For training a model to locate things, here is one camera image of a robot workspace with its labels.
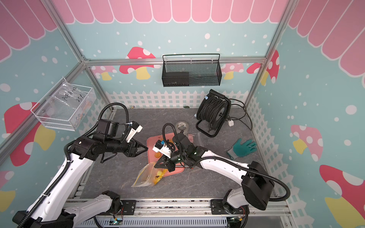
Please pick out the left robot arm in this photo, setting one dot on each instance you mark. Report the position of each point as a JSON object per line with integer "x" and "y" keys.
{"x": 48, "y": 210}

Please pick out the clear resealable bag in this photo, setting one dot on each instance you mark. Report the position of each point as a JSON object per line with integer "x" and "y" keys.
{"x": 149, "y": 176}

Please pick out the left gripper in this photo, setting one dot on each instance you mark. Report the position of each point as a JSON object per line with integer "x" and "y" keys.
{"x": 129, "y": 153}

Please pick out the black mesh wall basket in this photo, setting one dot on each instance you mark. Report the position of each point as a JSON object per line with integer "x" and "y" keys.
{"x": 182, "y": 70}

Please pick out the clear wire wall basket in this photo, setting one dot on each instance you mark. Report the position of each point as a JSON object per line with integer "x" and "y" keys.
{"x": 64, "y": 106}

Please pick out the white power plug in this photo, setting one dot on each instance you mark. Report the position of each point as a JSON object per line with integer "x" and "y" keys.
{"x": 230, "y": 123}

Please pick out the black cable reel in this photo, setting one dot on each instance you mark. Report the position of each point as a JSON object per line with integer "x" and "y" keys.
{"x": 214, "y": 109}

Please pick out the pink plastic tray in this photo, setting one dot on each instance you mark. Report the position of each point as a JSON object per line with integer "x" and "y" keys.
{"x": 155, "y": 153}

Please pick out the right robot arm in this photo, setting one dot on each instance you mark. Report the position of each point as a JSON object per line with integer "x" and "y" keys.
{"x": 257, "y": 188}

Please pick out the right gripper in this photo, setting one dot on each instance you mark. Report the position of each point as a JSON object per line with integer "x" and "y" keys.
{"x": 167, "y": 164}

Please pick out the clear tape roll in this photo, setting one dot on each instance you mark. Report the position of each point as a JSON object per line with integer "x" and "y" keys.
{"x": 182, "y": 126}

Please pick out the small clear zip bag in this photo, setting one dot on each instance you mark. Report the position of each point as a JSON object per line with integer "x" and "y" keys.
{"x": 198, "y": 140}

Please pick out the green rubber glove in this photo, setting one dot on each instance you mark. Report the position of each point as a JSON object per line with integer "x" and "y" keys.
{"x": 242, "y": 149}

